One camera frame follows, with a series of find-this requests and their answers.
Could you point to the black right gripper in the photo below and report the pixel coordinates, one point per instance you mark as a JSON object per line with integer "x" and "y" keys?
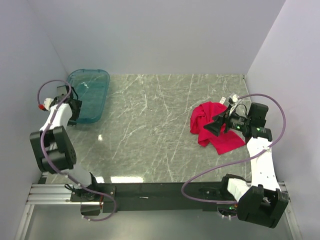
{"x": 215, "y": 127}

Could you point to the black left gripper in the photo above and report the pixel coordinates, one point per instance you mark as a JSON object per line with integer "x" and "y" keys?
{"x": 78, "y": 104}

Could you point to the teal transparent plastic bin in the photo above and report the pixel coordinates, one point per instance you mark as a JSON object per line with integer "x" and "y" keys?
{"x": 91, "y": 86}

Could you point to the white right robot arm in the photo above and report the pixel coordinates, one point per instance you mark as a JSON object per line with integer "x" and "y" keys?
{"x": 262, "y": 202}

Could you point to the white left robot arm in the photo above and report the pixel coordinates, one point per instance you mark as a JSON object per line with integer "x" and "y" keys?
{"x": 53, "y": 149}

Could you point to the black base beam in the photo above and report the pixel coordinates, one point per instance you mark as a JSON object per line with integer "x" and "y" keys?
{"x": 164, "y": 196}

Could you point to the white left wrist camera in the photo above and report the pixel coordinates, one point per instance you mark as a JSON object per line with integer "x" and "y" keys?
{"x": 48, "y": 105}

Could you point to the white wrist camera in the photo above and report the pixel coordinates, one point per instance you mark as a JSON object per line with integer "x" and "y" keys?
{"x": 233, "y": 100}
{"x": 48, "y": 105}

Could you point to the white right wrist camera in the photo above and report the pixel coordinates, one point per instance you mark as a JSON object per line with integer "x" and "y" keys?
{"x": 233, "y": 100}

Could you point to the aluminium frame rail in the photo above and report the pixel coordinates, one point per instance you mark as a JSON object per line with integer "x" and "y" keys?
{"x": 45, "y": 194}

